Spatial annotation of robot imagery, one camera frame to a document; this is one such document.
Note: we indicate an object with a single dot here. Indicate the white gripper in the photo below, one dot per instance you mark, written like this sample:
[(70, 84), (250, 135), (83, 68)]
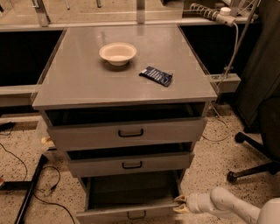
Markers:
[(192, 202)]

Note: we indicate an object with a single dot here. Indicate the grey bottom drawer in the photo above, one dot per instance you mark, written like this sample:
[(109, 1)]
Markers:
[(130, 197)]

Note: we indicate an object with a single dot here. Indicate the grey drawer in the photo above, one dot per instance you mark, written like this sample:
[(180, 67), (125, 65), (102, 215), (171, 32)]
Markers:
[(123, 134), (130, 197), (94, 167)]

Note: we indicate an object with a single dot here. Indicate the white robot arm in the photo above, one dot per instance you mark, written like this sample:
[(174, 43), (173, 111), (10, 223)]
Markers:
[(222, 203)]

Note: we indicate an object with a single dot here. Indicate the grey middle drawer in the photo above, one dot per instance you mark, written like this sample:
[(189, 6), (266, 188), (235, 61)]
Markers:
[(94, 167)]

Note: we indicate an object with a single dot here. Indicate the grey drawer cabinet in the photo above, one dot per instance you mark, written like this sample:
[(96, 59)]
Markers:
[(82, 88)]

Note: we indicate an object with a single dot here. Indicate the grey top drawer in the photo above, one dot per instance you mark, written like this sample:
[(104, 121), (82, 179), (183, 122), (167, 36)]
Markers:
[(123, 134)]

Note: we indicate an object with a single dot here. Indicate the dark blue snack packet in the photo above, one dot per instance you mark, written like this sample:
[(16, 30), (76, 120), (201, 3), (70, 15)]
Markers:
[(156, 75)]

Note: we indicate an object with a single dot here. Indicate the black office chair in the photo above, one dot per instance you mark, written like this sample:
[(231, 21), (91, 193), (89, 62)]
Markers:
[(269, 122)]

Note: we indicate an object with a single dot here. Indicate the black floor stand bar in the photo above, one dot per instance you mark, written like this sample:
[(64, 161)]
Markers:
[(27, 186)]

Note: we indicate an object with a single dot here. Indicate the white bowl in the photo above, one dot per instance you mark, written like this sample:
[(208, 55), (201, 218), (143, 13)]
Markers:
[(118, 53)]

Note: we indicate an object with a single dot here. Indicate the white power strip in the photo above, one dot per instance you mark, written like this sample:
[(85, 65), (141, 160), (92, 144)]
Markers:
[(222, 16)]

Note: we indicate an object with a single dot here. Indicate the grey metal frame rail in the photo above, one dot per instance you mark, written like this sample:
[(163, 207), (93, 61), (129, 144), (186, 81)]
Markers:
[(12, 96)]

